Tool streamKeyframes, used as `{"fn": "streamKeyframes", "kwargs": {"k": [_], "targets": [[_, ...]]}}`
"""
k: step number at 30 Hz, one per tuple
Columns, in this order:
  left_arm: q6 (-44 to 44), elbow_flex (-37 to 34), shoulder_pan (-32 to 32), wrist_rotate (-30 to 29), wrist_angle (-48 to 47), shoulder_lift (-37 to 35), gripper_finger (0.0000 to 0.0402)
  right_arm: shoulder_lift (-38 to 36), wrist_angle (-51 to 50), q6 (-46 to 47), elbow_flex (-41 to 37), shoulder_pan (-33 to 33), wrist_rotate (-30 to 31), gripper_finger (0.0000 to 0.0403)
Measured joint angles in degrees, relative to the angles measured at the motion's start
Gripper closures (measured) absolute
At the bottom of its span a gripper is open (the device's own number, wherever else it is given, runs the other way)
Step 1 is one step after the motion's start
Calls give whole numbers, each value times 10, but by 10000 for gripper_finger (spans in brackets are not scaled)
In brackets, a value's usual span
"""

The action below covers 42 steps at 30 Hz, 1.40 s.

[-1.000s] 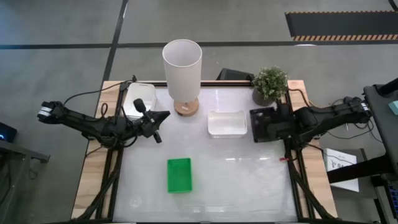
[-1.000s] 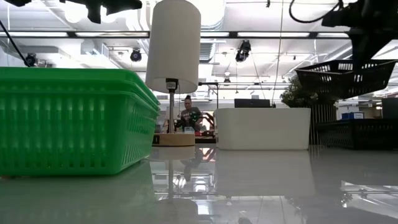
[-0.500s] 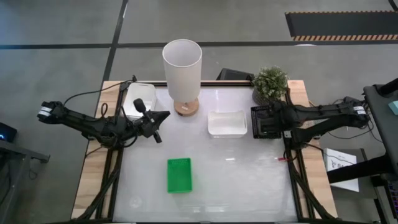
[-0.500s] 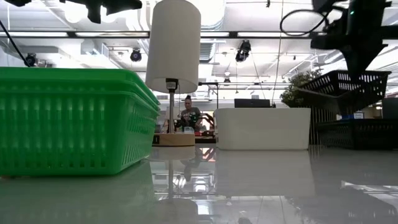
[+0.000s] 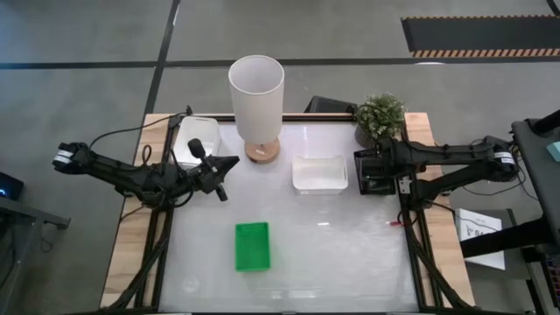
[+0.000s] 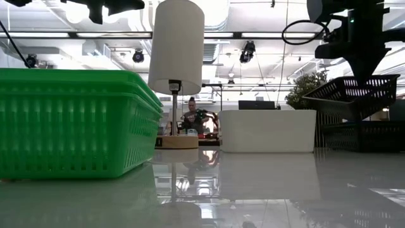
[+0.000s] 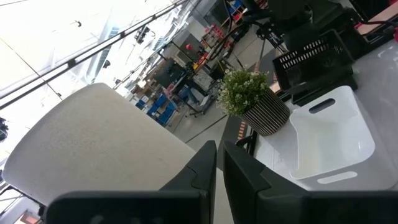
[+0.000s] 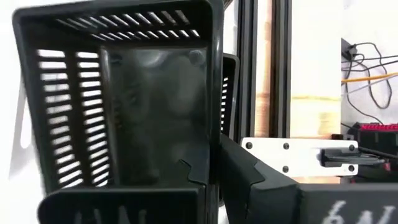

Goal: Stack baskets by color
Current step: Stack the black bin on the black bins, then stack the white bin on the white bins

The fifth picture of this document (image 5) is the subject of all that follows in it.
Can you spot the black aluminium table frame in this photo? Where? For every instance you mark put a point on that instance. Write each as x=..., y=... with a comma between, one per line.
x=419, y=284

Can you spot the small potted green plant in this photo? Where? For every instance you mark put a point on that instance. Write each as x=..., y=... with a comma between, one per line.
x=380, y=114

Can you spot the teal block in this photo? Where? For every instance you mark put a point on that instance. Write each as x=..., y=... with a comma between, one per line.
x=555, y=151

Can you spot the black device with blue light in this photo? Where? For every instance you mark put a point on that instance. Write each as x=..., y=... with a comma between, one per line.
x=11, y=184

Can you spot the black equipment rack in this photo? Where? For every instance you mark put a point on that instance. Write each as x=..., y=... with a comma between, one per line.
x=552, y=275

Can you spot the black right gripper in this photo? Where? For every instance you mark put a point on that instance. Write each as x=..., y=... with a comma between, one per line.
x=394, y=157

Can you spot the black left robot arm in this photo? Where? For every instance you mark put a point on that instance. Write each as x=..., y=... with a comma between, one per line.
x=122, y=175

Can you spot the black pole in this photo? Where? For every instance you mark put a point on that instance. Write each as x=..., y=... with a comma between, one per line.
x=547, y=123

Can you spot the dark gray desk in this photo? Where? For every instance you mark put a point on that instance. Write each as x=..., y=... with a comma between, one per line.
x=538, y=175

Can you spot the small red clip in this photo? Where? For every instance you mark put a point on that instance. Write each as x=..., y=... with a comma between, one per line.
x=394, y=223

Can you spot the black desk beam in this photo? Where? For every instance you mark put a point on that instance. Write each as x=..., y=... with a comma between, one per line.
x=503, y=238

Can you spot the black hazard striped floor mat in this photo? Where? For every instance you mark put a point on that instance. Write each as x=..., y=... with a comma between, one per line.
x=481, y=35

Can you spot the gray metal stand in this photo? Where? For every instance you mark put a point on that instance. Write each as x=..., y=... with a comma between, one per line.
x=26, y=214

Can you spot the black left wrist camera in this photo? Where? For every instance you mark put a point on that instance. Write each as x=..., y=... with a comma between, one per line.
x=196, y=148

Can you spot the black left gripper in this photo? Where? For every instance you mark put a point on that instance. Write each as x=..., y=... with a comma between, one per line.
x=207, y=178

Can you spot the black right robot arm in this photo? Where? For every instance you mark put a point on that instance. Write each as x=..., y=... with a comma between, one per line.
x=450, y=153

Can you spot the white shade wooden base lamp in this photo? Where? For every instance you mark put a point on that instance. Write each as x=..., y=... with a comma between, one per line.
x=256, y=100

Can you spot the white cardboard box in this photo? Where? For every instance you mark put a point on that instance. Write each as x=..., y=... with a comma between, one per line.
x=477, y=219

